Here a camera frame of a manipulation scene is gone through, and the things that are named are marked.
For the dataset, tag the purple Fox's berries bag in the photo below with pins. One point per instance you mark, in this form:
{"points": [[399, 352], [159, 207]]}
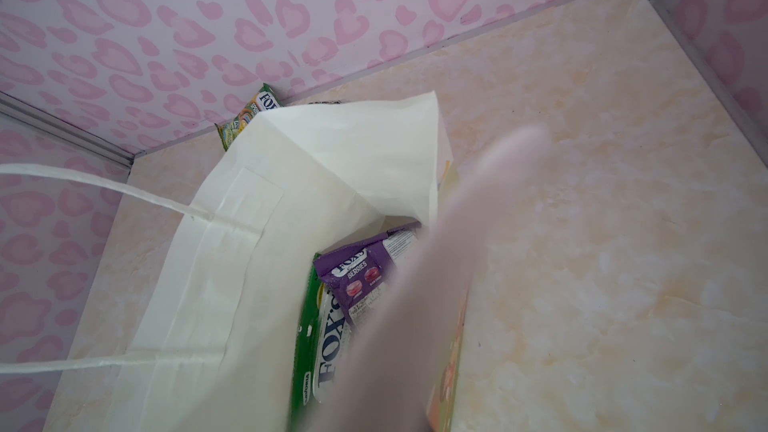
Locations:
{"points": [[357, 273]]}

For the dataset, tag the green yellow Fox's bag front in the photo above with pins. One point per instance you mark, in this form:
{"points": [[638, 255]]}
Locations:
{"points": [[322, 338]]}

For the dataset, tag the white paper bag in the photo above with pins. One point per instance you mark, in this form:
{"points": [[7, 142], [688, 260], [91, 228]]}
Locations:
{"points": [[214, 350]]}

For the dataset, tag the yellow green Fox's bag far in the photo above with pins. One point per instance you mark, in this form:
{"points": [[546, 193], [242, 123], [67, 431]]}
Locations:
{"points": [[264, 100]]}

